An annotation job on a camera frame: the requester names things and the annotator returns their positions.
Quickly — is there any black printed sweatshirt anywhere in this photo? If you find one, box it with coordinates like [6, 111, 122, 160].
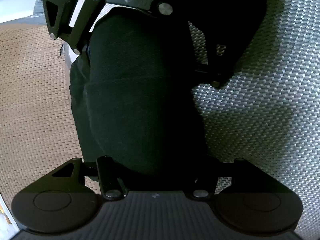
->
[68, 6, 226, 193]

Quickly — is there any woven tan upright mattress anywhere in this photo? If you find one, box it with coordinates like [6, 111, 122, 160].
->
[0, 23, 101, 198]

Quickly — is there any grey patterned bed sheet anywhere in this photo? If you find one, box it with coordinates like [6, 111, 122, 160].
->
[30, 0, 46, 25]

